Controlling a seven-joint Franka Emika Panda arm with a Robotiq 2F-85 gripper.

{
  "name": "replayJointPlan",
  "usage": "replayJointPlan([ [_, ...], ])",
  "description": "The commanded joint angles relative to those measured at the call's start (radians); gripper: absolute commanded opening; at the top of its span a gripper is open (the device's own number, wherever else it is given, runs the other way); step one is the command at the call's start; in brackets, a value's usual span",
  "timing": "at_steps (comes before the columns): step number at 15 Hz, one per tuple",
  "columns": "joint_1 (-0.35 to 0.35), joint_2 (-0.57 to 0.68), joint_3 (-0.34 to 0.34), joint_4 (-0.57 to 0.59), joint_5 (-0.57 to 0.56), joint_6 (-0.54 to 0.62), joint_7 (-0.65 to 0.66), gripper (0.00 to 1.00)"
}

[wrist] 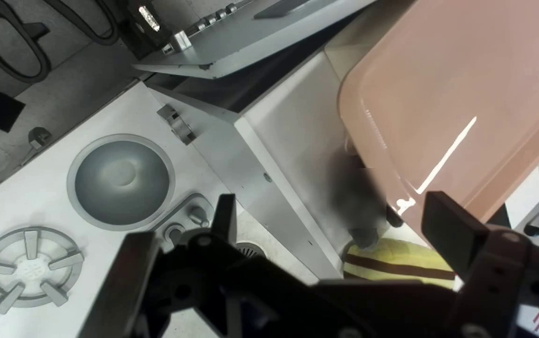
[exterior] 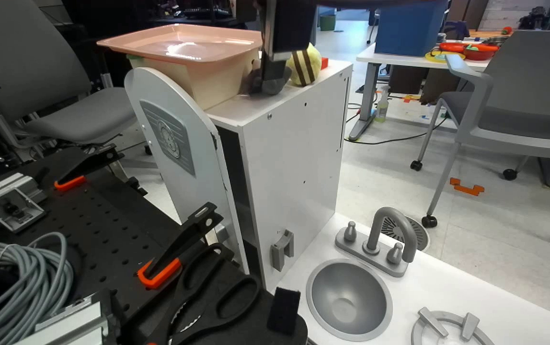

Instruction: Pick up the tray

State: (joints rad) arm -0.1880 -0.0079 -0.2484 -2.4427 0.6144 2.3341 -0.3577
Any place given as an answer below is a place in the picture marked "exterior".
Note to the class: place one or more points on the green bin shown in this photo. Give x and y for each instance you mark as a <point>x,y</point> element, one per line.
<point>327,22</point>

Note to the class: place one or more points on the black clamp with orange tips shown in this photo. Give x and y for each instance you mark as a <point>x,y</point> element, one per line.
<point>88,165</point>
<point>179,247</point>

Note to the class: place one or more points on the beige plastic bin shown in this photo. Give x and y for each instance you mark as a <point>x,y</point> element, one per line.
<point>208,81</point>

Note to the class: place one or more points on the grey toy burner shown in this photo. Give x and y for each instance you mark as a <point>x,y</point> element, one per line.
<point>447,328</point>

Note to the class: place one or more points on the small orange block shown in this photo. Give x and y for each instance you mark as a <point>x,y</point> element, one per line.
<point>324,63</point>

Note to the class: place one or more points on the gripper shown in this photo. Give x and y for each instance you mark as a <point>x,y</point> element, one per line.
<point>295,24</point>

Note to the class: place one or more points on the black scissors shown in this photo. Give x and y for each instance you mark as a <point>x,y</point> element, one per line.
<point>198,311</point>

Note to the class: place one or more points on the white toy kitchen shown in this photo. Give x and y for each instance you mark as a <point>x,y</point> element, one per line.
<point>289,153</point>

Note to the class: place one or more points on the yellow brown striped plush toy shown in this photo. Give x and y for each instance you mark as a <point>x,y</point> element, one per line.
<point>304,66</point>

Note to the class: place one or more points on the grey plush toy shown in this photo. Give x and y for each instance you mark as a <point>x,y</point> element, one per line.
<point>275,87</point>

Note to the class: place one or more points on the orange floor piece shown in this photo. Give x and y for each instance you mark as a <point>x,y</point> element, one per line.
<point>466,188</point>

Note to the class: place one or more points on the blue box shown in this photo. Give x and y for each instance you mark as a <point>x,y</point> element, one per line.
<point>409,28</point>

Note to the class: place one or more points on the spray bottle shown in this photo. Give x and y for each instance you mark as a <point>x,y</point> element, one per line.
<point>382,108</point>

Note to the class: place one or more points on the grey toy tap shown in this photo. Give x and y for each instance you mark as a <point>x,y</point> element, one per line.
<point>390,230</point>

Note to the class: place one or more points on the black foam block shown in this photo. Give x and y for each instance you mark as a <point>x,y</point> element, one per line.
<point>283,310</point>

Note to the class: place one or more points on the grey toy sink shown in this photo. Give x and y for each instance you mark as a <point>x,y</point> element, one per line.
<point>349,299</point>

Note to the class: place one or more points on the yellow toy plate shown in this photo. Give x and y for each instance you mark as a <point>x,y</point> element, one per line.
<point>437,57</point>

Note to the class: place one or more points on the white table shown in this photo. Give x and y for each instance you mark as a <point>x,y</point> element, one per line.
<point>399,60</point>

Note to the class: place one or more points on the pink plastic tray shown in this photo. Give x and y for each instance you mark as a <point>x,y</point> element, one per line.
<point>193,48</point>

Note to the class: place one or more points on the red toy bowl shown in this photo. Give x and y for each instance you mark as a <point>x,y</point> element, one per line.
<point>476,51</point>

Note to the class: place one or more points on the grey office chair on castors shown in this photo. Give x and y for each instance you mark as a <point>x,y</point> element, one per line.
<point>529,96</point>

